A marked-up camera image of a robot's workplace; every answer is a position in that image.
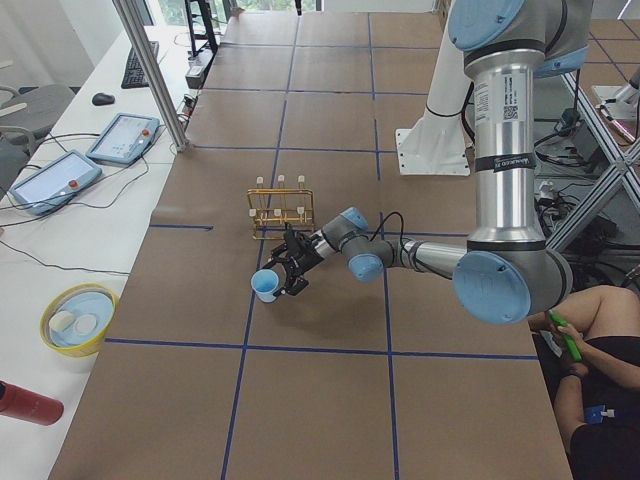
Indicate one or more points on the light blue cup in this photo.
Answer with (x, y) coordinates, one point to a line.
(265, 284)

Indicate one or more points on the teach pendant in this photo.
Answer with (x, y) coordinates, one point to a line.
(124, 140)
(56, 184)

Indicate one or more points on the yellow bowl with blue lid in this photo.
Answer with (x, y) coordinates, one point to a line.
(75, 323)

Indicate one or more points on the black computer mouse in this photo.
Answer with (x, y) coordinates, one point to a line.
(103, 99)

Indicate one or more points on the black keyboard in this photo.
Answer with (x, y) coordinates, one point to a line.
(134, 75)

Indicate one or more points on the aluminium frame post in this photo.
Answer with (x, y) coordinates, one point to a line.
(140, 42)

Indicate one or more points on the lower teach pendant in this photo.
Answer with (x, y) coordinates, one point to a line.
(56, 184)

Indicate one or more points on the green phone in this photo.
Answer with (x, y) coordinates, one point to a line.
(570, 343)

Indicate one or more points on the seated person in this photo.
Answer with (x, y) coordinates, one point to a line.
(596, 401)

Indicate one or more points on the upper teach pendant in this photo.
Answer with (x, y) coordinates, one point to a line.
(124, 140)

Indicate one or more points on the gold wire cup holder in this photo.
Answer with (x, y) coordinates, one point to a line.
(272, 209)

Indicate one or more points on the red cylinder bottle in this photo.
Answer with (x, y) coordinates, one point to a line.
(20, 403)

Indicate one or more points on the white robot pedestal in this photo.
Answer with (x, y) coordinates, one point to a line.
(435, 145)

